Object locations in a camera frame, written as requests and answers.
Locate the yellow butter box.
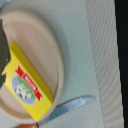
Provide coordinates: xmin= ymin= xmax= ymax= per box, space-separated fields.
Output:
xmin=2 ymin=42 xmax=53 ymax=121

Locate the round beige plate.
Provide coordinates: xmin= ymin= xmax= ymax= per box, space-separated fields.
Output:
xmin=0 ymin=11 xmax=64 ymax=124

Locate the knife with wooden handle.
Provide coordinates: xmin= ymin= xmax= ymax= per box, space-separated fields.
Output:
xmin=15 ymin=96 xmax=96 ymax=128

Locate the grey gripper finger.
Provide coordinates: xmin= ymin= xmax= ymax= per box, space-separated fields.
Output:
xmin=0 ymin=19 xmax=10 ymax=88

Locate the beige woven placemat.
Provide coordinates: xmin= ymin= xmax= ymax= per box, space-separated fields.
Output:
xmin=2 ymin=0 xmax=123 ymax=128

